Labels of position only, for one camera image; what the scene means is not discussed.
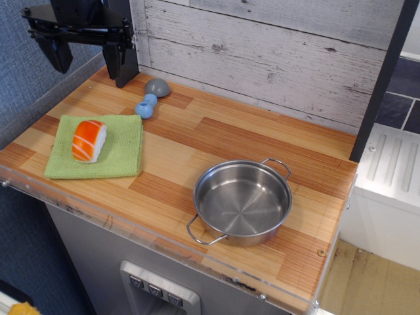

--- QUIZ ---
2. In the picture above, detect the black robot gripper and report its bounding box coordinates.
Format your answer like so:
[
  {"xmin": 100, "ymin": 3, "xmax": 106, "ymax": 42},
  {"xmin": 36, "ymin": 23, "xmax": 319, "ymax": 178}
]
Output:
[{"xmin": 20, "ymin": 1, "xmax": 133, "ymax": 79}]

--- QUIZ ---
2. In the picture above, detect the orange salmon sushi toy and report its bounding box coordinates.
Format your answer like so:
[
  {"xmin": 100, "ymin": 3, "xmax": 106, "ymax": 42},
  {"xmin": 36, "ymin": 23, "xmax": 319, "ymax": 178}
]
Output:
[{"xmin": 72, "ymin": 120, "xmax": 108, "ymax": 163}]

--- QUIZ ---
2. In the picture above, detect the green cloth rag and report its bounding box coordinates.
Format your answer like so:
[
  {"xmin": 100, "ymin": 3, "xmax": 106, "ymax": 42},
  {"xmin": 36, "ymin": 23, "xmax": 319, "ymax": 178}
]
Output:
[{"xmin": 44, "ymin": 115, "xmax": 142, "ymax": 179}]

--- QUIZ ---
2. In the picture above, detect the grey dome toy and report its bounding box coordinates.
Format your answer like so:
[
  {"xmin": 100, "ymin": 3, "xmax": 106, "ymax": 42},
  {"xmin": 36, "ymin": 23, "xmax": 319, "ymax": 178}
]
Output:
[{"xmin": 145, "ymin": 78, "xmax": 171, "ymax": 98}]

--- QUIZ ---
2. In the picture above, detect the blue dumbbell toy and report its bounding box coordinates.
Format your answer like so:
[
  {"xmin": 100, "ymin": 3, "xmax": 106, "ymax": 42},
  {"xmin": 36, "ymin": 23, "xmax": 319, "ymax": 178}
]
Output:
[{"xmin": 135, "ymin": 93, "xmax": 158, "ymax": 119}]

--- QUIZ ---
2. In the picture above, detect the stainless steel pot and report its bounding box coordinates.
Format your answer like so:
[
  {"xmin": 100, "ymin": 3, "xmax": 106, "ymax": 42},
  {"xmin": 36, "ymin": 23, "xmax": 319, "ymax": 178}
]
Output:
[{"xmin": 193, "ymin": 158, "xmax": 292, "ymax": 247}]

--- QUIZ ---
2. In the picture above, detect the grey dispenser button panel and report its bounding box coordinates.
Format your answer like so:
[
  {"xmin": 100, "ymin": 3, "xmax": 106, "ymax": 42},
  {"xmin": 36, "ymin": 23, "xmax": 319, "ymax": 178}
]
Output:
[{"xmin": 119, "ymin": 260, "xmax": 201, "ymax": 314}]

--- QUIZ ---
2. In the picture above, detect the yellow black object corner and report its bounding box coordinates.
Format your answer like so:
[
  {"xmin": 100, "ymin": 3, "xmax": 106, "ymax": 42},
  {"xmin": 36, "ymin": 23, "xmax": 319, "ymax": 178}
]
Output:
[{"xmin": 1, "ymin": 292, "xmax": 41, "ymax": 315}]

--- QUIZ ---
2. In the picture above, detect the white ridged side unit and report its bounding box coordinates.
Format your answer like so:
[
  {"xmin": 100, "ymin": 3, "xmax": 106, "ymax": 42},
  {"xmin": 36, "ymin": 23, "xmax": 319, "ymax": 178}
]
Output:
[{"xmin": 339, "ymin": 124, "xmax": 419, "ymax": 270}]

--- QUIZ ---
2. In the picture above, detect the black left upright post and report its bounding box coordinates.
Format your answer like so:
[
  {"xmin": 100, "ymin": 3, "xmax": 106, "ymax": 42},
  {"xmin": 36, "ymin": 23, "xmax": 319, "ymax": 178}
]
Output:
[{"xmin": 103, "ymin": 1, "xmax": 138, "ymax": 88}]

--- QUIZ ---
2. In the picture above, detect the black upright post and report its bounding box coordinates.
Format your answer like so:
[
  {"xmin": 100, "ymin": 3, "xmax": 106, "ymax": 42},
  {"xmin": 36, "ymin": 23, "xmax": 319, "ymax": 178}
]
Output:
[
  {"xmin": 103, "ymin": 1, "xmax": 138, "ymax": 88},
  {"xmin": 349, "ymin": 0, "xmax": 419, "ymax": 163}
]

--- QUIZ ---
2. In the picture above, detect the black right upright post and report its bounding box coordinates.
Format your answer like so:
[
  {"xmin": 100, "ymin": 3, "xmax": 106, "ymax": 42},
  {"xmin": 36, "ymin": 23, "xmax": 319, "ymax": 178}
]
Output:
[{"xmin": 349, "ymin": 0, "xmax": 419, "ymax": 163}]

